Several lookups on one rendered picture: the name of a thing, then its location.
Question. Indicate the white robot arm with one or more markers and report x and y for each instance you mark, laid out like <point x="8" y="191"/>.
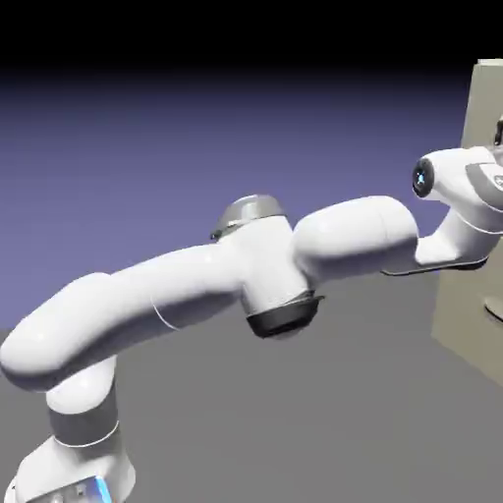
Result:
<point x="196" y="283"/>

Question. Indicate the beige cabinet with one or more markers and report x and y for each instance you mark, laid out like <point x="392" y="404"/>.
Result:
<point x="480" y="98"/>

